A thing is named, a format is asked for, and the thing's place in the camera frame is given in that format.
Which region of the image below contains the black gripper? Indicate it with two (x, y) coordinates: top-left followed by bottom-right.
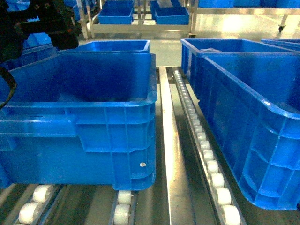
(0, 0), (82, 62)

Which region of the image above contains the far blue bin left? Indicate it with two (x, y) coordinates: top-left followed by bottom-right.
(98, 0), (134, 25)

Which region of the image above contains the blue bin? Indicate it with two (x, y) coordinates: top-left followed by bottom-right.
(58, 39), (150, 53)
(98, 0), (134, 25)
(0, 52), (157, 190)
(199, 53), (300, 210)
(180, 38), (298, 99)
(155, 7), (189, 25)

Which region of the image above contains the blue bin behind left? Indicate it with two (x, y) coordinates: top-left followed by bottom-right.
(58, 39), (150, 53)

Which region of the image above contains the blue bin front left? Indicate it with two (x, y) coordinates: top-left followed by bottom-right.
(0, 52), (157, 190)

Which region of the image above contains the far blue bin right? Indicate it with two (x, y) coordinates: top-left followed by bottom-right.
(155, 7), (189, 25)

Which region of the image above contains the blue bin behind right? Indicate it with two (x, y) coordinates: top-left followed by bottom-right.
(180, 38), (298, 99)

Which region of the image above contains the blue bin front right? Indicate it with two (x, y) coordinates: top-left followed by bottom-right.
(199, 53), (300, 210)

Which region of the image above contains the stainless steel flow rack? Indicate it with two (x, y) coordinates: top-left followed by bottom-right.
(0, 67), (300, 225)

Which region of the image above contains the white roller track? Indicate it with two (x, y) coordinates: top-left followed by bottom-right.
(173, 69), (246, 225)

